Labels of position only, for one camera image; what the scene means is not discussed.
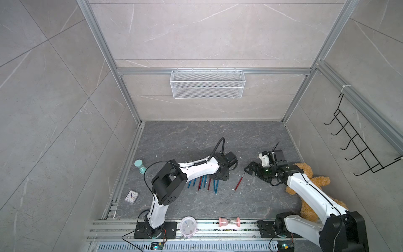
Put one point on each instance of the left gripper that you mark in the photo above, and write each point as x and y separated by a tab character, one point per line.
226	177

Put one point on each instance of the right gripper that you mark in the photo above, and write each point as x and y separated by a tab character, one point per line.
253	165

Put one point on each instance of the red carving knife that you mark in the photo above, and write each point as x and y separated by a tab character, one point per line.
200	182
239	182
209	184

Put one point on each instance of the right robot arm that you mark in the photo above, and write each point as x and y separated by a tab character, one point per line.
336	229

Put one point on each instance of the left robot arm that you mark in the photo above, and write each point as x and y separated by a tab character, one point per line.
169	182

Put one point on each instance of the pink hourglass timer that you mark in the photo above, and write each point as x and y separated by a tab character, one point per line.
229	222

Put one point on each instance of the teal hourglass timer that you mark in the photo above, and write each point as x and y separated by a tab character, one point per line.
140	165

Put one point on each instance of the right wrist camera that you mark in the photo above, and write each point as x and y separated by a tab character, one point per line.
265	159

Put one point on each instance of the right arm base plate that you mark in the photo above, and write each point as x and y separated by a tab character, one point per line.
267	230

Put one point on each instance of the white wire mesh basket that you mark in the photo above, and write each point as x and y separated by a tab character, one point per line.
207	84

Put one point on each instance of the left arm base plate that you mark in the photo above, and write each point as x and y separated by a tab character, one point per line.
144	231

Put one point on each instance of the black wire hook rack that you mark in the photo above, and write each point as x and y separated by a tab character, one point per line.
357	143

